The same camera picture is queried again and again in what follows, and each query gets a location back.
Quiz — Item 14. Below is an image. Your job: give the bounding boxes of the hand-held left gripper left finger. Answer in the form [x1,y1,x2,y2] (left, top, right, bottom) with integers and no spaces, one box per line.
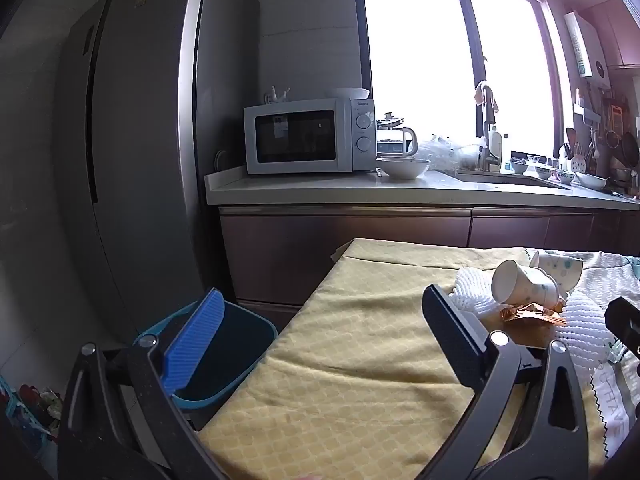
[57,287,226,480]

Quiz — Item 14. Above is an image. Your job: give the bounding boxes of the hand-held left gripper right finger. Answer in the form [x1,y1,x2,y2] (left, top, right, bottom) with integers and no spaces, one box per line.
[421,284,592,480]

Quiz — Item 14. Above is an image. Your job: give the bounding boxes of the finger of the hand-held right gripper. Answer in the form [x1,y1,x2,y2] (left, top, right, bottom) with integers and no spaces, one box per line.
[604,297,640,358]

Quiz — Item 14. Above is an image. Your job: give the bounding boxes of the white foam fruit net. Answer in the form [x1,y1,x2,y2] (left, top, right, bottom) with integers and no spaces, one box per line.
[552,290,613,376]
[447,267,503,318]

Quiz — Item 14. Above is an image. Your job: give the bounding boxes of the teal plastic trash bin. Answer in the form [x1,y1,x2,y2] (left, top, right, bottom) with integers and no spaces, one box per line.
[135,300,278,413]

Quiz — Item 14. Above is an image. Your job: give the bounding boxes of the copper foil wrapper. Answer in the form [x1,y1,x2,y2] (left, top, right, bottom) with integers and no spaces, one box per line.
[501,302,568,327]

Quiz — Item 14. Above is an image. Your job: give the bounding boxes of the white dotted paper cup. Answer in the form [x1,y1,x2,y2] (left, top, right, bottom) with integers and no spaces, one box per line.
[491,260,561,308]
[529,250,583,293]

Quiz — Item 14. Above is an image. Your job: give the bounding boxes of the white grey patterned cloth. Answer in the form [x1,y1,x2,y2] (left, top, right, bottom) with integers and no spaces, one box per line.
[525,247,640,461]

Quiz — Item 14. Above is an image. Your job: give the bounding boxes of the yellow checked tablecloth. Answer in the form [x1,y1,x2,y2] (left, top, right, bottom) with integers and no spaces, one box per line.
[197,237,608,480]

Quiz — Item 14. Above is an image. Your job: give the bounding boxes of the brown kitchen cabinets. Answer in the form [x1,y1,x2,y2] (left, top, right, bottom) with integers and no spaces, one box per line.
[218,204,640,311]

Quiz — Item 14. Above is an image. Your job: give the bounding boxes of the wide white dish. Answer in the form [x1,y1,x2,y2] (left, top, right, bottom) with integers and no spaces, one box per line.
[575,172,611,191]

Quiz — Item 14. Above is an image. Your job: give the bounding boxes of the kitchen sink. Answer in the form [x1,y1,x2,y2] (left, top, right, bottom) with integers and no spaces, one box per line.
[457,170,571,191]

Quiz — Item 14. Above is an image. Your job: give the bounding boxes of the large white bowl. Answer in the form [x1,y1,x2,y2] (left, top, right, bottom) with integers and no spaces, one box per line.
[376,157,432,180]

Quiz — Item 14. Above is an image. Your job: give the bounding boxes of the hanging kitchen utensils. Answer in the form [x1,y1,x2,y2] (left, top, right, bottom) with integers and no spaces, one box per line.
[557,127,640,173]

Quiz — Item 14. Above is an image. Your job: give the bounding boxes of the steel kitchen faucet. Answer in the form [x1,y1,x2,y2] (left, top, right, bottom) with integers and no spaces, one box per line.
[477,132,503,173]

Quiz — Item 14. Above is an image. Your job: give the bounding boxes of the teal plastic basket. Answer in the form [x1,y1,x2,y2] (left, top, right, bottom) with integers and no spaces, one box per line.
[0,375,63,441]

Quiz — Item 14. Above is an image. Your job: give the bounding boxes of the clear plastic bags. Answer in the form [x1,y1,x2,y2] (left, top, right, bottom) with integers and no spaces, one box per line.
[417,132,483,173]

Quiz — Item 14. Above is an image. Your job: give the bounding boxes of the white kitchen countertop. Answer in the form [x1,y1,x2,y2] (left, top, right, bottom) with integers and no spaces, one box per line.
[205,167,640,207]

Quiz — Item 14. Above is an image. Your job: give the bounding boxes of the glass electric kettle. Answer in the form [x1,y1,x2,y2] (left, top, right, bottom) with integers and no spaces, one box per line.
[376,125,419,158]

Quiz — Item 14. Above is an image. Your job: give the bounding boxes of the silver refrigerator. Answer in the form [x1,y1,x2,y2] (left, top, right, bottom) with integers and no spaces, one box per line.
[52,0,263,341]

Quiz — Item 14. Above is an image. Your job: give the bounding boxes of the white microwave oven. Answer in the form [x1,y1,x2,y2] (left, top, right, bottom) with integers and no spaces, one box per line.
[243,97,377,177]

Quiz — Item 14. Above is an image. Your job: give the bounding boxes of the hanging beige cloth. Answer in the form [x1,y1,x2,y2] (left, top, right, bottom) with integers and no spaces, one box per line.
[474,81,500,113]

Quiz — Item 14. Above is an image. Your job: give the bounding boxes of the shallow white bowl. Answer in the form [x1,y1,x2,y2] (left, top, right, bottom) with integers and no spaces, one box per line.
[327,87,371,101]

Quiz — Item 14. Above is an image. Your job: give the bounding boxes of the white water heater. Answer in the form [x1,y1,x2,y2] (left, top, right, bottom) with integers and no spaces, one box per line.
[564,10,612,91]

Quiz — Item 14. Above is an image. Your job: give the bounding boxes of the kitchen window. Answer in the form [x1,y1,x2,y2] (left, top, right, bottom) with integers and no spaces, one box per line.
[359,0,576,161]

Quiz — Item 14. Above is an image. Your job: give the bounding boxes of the brown wall cabinet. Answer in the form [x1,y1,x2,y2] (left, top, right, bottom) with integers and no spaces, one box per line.
[582,0,640,68]

